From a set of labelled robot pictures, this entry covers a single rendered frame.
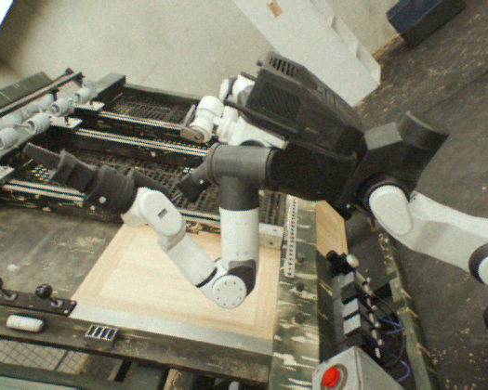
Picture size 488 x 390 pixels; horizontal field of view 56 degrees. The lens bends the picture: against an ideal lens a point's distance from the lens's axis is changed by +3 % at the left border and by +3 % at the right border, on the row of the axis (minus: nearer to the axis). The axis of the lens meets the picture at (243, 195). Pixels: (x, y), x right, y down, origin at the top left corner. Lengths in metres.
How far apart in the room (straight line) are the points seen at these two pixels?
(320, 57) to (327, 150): 4.14
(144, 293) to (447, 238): 0.85
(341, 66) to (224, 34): 2.24
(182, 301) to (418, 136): 0.77
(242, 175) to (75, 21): 7.00
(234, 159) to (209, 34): 6.02
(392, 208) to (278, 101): 0.40
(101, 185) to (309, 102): 0.49
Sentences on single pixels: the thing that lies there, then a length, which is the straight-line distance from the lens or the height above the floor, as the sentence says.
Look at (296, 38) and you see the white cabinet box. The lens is 5.18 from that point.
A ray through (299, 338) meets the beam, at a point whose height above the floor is 0.86.
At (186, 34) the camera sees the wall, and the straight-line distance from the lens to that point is 7.05.
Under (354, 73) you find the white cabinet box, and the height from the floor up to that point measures 0.28.
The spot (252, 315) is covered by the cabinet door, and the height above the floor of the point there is 0.94.
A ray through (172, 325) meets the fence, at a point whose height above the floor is 1.12.
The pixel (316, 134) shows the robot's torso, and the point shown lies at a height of 1.22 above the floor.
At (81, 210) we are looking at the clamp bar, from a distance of 1.71.
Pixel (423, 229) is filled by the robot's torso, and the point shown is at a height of 0.83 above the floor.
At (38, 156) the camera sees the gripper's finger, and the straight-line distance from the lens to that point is 0.96.
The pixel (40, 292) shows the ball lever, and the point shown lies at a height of 1.42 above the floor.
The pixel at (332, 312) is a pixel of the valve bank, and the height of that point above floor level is 0.74.
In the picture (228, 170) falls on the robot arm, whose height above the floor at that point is 1.33.
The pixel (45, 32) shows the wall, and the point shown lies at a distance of 8.21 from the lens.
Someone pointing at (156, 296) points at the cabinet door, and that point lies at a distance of 1.36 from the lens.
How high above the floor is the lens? 1.52
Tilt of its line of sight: 15 degrees down
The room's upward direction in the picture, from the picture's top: 47 degrees counter-clockwise
